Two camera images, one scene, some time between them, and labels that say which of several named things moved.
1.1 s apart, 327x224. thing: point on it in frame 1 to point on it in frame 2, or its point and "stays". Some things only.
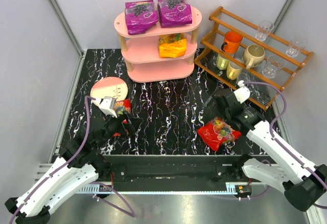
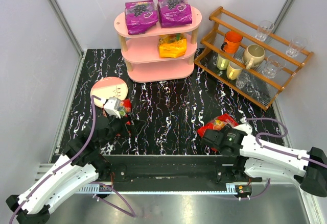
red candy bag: (122, 105) stays
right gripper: (224, 102) to (212, 137)
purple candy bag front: (174, 10) stays
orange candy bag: (172, 45) stays
